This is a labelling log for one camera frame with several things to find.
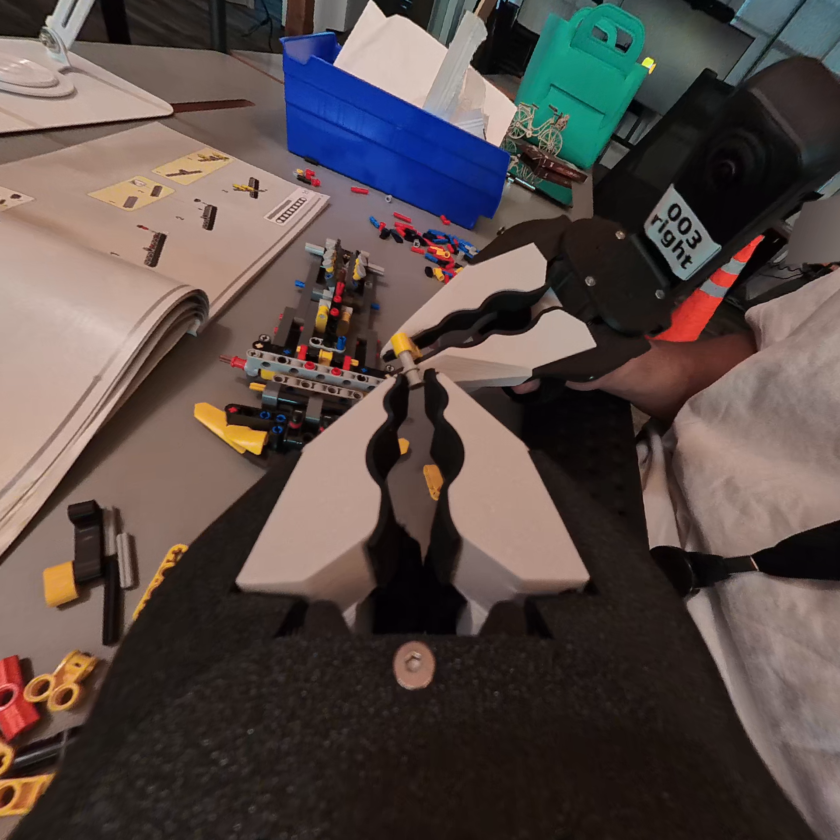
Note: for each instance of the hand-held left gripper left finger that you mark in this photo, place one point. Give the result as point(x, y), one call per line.
point(315, 512)

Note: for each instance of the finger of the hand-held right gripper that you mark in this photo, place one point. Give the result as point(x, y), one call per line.
point(525, 354)
point(485, 282)

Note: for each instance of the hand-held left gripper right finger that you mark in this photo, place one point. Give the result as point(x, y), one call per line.
point(518, 512)

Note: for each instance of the grey lego axle pin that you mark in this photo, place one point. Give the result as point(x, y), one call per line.
point(412, 371)

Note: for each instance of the lego car chassis model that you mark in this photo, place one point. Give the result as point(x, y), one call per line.
point(315, 374)

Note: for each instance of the person's right forearm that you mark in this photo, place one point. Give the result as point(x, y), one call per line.
point(695, 367)

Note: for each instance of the scatter of small lego pins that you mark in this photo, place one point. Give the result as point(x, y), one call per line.
point(433, 246)

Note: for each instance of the pile of loose lego pieces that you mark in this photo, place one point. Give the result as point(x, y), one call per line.
point(85, 538)

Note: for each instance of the lego instruction booklet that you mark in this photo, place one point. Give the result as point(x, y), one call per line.
point(98, 328)

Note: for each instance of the person's right hand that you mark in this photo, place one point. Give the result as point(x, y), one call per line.
point(627, 380)

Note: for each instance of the orange traffic cone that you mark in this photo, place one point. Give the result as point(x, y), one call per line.
point(709, 295)

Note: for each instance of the brown pouch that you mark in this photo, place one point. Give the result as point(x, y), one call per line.
point(558, 167)

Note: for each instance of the teal tote bag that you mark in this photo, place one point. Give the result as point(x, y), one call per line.
point(590, 111)

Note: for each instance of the blue plastic bin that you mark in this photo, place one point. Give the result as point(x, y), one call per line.
point(380, 144)

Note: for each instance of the clear plastic bag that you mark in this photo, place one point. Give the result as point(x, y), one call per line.
point(453, 72)

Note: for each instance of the person's white shirt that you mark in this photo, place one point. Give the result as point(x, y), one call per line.
point(754, 459)

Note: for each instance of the white paper sheets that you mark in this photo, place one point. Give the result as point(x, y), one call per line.
point(380, 46)

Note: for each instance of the instruction card on stand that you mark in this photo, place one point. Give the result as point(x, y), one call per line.
point(98, 98)

